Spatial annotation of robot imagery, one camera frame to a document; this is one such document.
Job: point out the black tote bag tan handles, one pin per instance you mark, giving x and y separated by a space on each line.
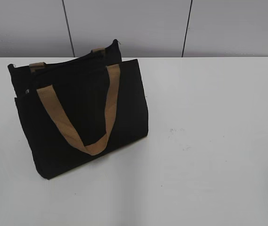
76 111

